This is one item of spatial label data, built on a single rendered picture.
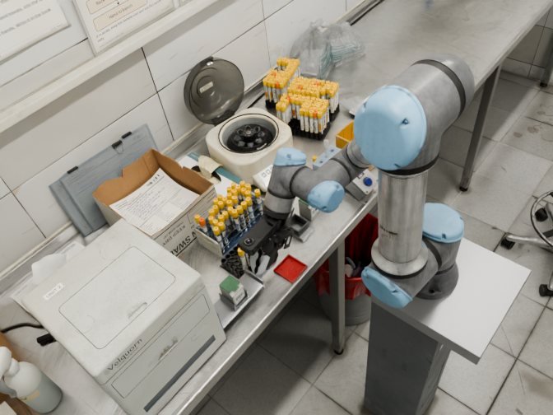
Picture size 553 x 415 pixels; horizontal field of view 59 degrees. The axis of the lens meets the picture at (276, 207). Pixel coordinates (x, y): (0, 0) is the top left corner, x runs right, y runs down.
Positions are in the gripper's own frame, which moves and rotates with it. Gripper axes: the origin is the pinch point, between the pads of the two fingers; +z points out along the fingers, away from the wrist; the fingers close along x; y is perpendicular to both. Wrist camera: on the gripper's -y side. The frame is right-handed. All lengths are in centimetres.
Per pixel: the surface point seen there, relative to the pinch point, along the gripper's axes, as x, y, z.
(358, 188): -5.2, 34.9, -21.2
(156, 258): 6.3, -30.0, -12.0
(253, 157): 25.9, 22.0, -20.4
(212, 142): 42, 20, -20
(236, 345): -7.3, -12.0, 12.3
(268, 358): 18, 54, 75
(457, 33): 14, 127, -68
